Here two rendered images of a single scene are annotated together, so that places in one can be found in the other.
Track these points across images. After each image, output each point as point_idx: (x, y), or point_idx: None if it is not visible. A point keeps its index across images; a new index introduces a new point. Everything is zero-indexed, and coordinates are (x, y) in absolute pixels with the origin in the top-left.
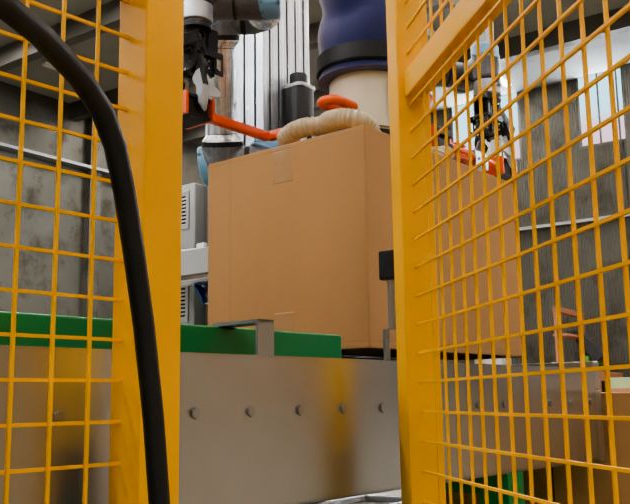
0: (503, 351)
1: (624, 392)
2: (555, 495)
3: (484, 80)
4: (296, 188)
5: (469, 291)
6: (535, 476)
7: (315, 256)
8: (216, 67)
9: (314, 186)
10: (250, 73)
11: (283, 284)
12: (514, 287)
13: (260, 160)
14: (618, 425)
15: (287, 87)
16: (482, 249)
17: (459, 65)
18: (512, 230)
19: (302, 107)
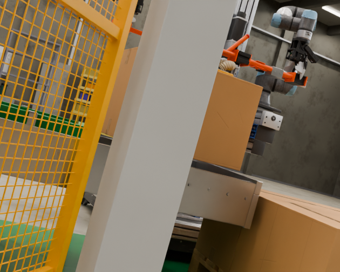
0: (221, 164)
1: (272, 201)
2: (238, 239)
3: (300, 31)
4: (127, 67)
5: (202, 130)
6: (236, 228)
7: (121, 97)
8: (137, 8)
9: (129, 68)
10: None
11: (114, 106)
12: (242, 136)
13: (125, 53)
14: (265, 216)
15: (233, 18)
16: (220, 114)
17: (298, 20)
18: (251, 109)
19: (236, 29)
